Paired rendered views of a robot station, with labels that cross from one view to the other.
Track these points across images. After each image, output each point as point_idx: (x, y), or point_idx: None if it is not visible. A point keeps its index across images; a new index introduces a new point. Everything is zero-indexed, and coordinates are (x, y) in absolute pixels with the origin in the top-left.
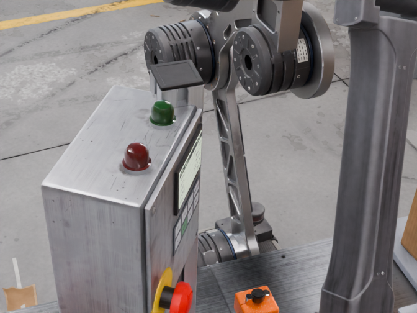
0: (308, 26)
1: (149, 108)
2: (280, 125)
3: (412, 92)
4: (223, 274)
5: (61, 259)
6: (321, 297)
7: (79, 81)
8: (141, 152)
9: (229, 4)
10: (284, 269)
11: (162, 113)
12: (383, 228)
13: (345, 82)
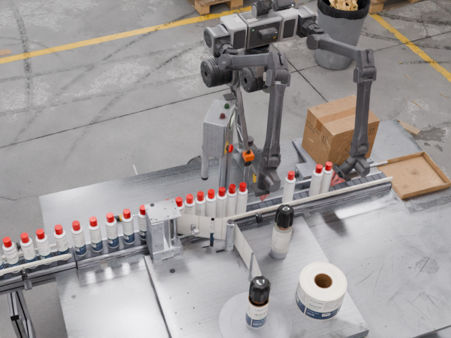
0: (267, 67)
1: (223, 104)
2: (262, 97)
3: (336, 77)
4: (237, 157)
5: (205, 138)
6: (263, 148)
7: (152, 73)
8: (223, 115)
9: (239, 69)
10: (259, 155)
11: (227, 106)
12: (276, 131)
13: (299, 72)
